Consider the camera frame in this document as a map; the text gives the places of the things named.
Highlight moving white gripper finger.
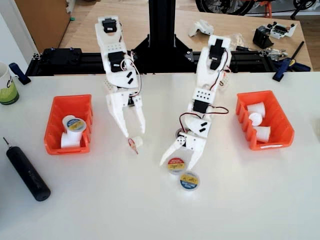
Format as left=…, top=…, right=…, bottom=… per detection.
left=159, top=137, right=188, bottom=167
left=132, top=96, right=146, bottom=135

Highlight fixed white gripper finger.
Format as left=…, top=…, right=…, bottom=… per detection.
left=186, top=136, right=207, bottom=171
left=106, top=91, right=131, bottom=138

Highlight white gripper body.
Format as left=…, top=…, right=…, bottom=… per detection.
left=107, top=71, right=141, bottom=88
left=183, top=117, right=211, bottom=138

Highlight red lid coffee pod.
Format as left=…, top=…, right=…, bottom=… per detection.
left=253, top=125, right=272, bottom=143
left=246, top=102, right=266, bottom=117
left=166, top=157, right=186, bottom=176
left=248, top=112, right=263, bottom=127

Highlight coffee pod with peeled lid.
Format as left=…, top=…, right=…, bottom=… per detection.
left=127, top=135, right=144, bottom=155

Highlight blue lid coffee pod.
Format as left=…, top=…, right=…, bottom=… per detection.
left=61, top=114, right=76, bottom=133
left=179, top=171, right=202, bottom=192
left=62, top=115, right=87, bottom=141
left=60, top=131, right=82, bottom=149

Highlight orange plastic storage bin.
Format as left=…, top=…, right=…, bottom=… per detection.
left=43, top=94, right=94, bottom=156
left=235, top=90, right=296, bottom=152

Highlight white printed plastic part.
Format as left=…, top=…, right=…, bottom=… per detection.
left=187, top=19, right=215, bottom=38

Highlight clear bag of small parts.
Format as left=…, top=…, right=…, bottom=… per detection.
left=228, top=33, right=247, bottom=47

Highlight brown wooden cabinet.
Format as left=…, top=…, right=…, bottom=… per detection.
left=14, top=0, right=72, bottom=52

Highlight blue black bar clamp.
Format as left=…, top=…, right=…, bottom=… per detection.
left=272, top=41, right=312, bottom=82

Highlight metal hand tools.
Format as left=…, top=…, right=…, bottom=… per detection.
left=259, top=47, right=288, bottom=62

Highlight black electric screwdriver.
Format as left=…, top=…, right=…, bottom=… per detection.
left=2, top=136, right=52, bottom=202

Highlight white and green mug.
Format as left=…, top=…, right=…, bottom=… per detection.
left=0, top=61, right=20, bottom=106

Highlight black printed plastic part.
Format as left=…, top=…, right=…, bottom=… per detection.
left=252, top=26, right=275, bottom=50

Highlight black bicycle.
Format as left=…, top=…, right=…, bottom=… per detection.
left=194, top=0, right=317, bottom=20

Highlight orange stand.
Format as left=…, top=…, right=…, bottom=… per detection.
left=264, top=0, right=273, bottom=18

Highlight black aluminium frame rail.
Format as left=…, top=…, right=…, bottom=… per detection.
left=24, top=48, right=278, bottom=76

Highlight black aluminium frame post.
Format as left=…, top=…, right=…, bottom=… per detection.
left=134, top=0, right=193, bottom=53

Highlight black handled screwdriver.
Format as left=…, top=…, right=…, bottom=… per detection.
left=236, top=45, right=261, bottom=52

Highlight blue handled clamp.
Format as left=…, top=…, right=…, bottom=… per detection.
left=8, top=62, right=32, bottom=86

